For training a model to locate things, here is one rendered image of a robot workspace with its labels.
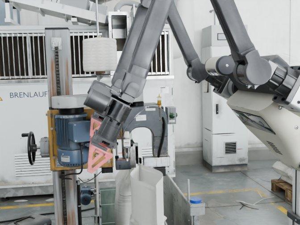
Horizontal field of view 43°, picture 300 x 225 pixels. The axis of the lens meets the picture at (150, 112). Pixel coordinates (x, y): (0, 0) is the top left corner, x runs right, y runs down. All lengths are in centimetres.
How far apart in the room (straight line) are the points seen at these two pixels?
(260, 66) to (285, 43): 568
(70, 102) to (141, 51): 79
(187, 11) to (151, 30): 417
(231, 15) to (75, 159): 105
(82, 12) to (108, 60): 264
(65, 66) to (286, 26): 520
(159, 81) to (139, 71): 375
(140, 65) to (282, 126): 55
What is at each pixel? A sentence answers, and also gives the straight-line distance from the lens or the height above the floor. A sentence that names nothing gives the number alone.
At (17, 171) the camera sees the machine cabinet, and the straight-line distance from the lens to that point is 496.
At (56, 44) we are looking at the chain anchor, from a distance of 206.
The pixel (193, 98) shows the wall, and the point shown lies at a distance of 624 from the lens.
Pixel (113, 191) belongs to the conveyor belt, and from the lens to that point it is 382.
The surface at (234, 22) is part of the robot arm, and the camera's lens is 113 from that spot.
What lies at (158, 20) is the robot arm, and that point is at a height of 166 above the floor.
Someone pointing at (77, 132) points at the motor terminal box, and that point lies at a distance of 176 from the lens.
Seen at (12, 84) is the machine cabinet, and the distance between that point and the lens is 482.
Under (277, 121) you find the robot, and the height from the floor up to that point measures 135.
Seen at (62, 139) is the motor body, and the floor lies 122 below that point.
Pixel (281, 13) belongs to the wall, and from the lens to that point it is 681.
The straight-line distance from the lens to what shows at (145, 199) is 169.
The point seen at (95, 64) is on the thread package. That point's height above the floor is 156.
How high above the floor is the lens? 152
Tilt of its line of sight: 6 degrees down
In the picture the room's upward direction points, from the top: 2 degrees counter-clockwise
